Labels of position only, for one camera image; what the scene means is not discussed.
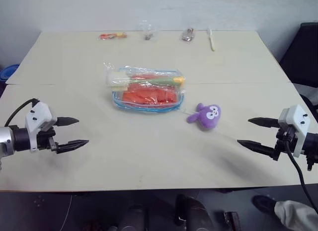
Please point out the small black box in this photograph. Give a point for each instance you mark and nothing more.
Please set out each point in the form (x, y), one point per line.
(232, 221)

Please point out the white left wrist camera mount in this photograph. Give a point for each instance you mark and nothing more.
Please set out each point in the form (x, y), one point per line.
(39, 115)

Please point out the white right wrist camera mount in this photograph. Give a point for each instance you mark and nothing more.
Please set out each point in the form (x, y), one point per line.
(296, 118)

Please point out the black shoe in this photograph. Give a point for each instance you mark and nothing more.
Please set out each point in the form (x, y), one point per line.
(263, 203)

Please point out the orange snack packet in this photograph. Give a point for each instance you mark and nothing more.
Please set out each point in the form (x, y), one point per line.
(111, 36)

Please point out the purple plush toy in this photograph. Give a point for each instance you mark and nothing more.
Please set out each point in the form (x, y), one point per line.
(207, 116)

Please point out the clear plastic item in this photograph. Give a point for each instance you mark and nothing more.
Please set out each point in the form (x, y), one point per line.
(147, 31)

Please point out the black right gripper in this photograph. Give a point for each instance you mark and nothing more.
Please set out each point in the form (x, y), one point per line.
(285, 140)

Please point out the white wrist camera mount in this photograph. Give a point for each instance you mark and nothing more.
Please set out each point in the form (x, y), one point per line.
(296, 118)
(39, 115)

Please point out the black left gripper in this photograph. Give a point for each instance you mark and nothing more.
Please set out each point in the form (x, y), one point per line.
(44, 139)

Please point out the beige trouser leg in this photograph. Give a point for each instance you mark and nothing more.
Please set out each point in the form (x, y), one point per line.
(295, 216)

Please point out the white yellow toothbrush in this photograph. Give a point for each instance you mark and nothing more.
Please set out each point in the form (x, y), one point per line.
(211, 39)

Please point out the blue round container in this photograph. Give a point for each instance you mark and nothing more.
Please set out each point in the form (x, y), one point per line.
(7, 73)

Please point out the black chair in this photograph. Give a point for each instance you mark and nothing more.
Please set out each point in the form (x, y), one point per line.
(301, 54)

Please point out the wrapped white green yellow brush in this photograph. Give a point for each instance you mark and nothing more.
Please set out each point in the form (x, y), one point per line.
(139, 80)

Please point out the clear zip pouch with items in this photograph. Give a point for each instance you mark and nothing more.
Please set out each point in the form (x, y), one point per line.
(149, 105)

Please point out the shiny metal object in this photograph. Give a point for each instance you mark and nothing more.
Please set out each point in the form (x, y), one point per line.
(187, 34)

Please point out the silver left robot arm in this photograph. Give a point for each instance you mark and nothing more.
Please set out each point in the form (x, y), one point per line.
(10, 141)

